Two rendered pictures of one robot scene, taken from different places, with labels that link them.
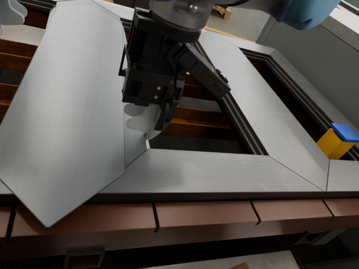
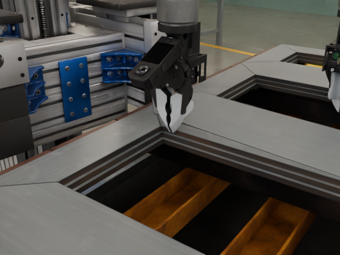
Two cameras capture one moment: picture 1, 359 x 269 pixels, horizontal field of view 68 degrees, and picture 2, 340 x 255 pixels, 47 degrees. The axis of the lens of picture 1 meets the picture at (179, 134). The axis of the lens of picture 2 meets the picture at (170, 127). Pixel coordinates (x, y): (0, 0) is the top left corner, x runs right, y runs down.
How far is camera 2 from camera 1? 104 cm
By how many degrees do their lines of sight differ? 114
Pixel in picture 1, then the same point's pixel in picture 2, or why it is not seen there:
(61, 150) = not seen: hidden behind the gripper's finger
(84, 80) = (263, 130)
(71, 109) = (225, 115)
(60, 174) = not seen: hidden behind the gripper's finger
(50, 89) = (254, 115)
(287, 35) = not seen: outside the picture
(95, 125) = (202, 117)
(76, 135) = (198, 110)
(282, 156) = (37, 193)
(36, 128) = (215, 103)
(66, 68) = (287, 128)
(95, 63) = (294, 143)
